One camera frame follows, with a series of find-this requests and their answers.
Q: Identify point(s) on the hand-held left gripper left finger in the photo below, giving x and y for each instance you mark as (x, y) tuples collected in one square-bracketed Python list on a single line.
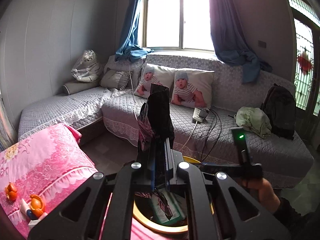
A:
[(153, 172)]

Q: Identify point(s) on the black foil wrapper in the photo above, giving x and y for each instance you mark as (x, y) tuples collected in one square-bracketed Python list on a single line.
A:
[(157, 110)]

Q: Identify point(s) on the pink floral blanket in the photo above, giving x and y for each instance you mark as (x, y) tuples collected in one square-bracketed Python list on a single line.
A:
[(50, 160)]

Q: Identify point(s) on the green white snack bag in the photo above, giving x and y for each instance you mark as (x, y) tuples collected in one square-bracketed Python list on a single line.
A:
[(172, 212)]

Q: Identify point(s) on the window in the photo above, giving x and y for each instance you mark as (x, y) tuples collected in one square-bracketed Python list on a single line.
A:
[(175, 17)]

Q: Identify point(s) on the baby print pillow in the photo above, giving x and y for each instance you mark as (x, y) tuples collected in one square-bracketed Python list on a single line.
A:
[(192, 87), (150, 80)]

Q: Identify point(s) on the small white tube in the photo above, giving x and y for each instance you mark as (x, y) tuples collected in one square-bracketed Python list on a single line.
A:
[(25, 206)]

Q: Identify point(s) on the person's right forearm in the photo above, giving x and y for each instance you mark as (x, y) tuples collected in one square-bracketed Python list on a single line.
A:
[(295, 220)]

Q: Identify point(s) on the wall switch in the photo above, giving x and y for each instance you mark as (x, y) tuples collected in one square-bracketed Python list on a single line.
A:
[(262, 44)]

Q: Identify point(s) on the white power strip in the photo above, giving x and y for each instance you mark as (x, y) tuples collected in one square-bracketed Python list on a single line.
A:
[(196, 115)]

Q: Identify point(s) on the grey bolster pillow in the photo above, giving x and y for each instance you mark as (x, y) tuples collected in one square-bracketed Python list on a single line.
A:
[(77, 87)]

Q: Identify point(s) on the patterned glass door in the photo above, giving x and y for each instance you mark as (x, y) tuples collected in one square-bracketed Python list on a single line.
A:
[(303, 62)]

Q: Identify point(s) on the orange peel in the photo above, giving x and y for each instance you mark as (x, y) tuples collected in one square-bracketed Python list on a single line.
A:
[(11, 192), (37, 202)]

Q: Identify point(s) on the black charger adapter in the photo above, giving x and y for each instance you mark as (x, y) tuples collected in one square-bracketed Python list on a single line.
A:
[(205, 113)]

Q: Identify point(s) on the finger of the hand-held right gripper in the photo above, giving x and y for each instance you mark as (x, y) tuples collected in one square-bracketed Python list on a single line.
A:
[(232, 168)]

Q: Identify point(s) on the grey quilted sofa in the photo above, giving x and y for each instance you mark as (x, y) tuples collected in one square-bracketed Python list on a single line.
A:
[(225, 142)]

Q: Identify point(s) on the pale green cloth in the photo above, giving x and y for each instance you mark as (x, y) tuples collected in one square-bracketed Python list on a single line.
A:
[(252, 120)]

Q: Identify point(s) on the grey ruffled cushion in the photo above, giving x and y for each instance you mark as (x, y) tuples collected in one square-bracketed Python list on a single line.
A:
[(113, 80)]

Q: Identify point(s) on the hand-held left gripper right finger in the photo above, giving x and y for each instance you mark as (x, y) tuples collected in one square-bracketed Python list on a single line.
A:
[(170, 170)]

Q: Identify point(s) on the purple blue curtain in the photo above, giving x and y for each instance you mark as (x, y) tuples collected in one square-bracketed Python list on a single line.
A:
[(225, 30)]

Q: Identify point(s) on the small white box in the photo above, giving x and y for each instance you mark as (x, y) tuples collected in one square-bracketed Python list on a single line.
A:
[(35, 222)]

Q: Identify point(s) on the black backpack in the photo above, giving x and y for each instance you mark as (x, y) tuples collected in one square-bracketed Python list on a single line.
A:
[(280, 110)]

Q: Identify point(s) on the yellow-rimmed trash bin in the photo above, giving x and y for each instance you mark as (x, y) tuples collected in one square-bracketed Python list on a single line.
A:
[(150, 226)]

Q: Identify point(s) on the bagged tiger plush toy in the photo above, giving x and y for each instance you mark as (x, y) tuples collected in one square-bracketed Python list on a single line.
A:
[(86, 67)]

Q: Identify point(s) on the person's right hand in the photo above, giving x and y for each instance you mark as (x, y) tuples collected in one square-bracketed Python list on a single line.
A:
[(267, 195)]

